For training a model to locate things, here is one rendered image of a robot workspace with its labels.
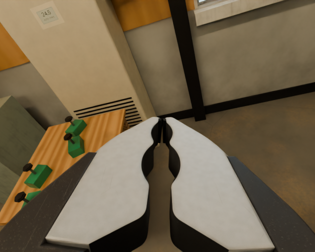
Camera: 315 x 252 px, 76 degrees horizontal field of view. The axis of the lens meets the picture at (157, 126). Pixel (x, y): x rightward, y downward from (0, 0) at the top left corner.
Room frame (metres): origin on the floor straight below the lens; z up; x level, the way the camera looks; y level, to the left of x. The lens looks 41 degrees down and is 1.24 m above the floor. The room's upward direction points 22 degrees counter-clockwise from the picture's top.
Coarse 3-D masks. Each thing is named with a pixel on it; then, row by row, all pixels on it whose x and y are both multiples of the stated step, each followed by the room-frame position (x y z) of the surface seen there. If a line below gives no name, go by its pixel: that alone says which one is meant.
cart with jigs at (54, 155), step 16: (112, 112) 1.10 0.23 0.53; (48, 128) 1.21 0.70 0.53; (64, 128) 1.14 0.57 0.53; (80, 128) 1.03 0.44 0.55; (96, 128) 1.00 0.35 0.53; (112, 128) 0.94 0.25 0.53; (128, 128) 1.05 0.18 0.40; (48, 144) 1.04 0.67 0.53; (64, 144) 0.97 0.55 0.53; (80, 144) 0.86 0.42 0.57; (96, 144) 0.86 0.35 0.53; (32, 160) 0.95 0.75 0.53; (48, 160) 0.89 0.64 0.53; (64, 160) 0.84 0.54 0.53; (32, 176) 0.76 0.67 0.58; (48, 176) 0.77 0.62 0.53; (16, 192) 0.75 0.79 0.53; (32, 192) 0.65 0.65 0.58; (16, 208) 0.65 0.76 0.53; (0, 224) 0.60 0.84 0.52
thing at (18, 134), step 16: (0, 112) 1.41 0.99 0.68; (16, 112) 1.51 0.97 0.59; (0, 128) 1.32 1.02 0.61; (16, 128) 1.40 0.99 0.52; (32, 128) 1.51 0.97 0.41; (0, 144) 1.22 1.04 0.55; (16, 144) 1.30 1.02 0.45; (32, 144) 1.39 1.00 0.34; (0, 160) 1.14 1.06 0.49; (16, 160) 1.21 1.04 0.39; (0, 176) 1.16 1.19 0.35; (16, 176) 1.13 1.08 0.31; (0, 192) 1.20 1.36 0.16
